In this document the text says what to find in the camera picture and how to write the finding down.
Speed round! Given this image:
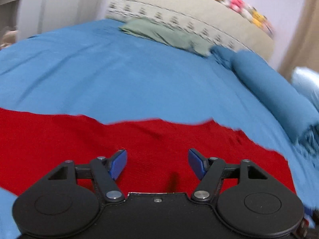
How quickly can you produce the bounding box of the rolled blue duvet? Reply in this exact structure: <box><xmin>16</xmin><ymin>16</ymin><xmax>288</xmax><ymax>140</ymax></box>
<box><xmin>210</xmin><ymin>45</ymin><xmax>318</xmax><ymax>155</ymax></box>

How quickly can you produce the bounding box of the red knit sweater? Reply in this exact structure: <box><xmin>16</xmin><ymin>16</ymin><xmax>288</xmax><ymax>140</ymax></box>
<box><xmin>1</xmin><ymin>109</ymin><xmax>295</xmax><ymax>195</ymax></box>

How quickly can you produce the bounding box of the green pillow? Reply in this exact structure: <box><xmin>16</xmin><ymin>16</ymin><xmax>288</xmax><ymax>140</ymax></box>
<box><xmin>119</xmin><ymin>18</ymin><xmax>213</xmax><ymax>57</ymax></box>

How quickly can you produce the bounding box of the cream quilted headboard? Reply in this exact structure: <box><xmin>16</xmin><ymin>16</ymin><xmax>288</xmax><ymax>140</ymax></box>
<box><xmin>105</xmin><ymin>0</ymin><xmax>274</xmax><ymax>61</ymax></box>

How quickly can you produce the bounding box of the plush toys row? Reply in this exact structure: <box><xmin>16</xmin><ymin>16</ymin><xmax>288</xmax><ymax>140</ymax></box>
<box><xmin>215</xmin><ymin>0</ymin><xmax>274</xmax><ymax>38</ymax></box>

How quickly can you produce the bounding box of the light blue blanket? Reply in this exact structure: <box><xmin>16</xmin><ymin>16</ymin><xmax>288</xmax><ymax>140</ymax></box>
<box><xmin>291</xmin><ymin>67</ymin><xmax>318</xmax><ymax>108</ymax></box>

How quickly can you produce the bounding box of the white wardrobe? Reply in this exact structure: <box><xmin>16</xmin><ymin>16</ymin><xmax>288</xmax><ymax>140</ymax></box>
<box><xmin>41</xmin><ymin>0</ymin><xmax>101</xmax><ymax>32</ymax></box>

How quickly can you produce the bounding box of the beige curtain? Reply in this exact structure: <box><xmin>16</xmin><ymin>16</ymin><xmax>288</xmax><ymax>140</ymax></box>
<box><xmin>278</xmin><ymin>0</ymin><xmax>318</xmax><ymax>80</ymax></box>

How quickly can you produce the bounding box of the white desk shelf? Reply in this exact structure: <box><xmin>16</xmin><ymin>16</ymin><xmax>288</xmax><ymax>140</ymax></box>
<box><xmin>1</xmin><ymin>0</ymin><xmax>45</xmax><ymax>41</ymax></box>

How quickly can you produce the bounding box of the blue bed sheet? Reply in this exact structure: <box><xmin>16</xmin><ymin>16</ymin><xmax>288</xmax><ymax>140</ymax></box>
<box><xmin>1</xmin><ymin>20</ymin><xmax>318</xmax><ymax>238</ymax></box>

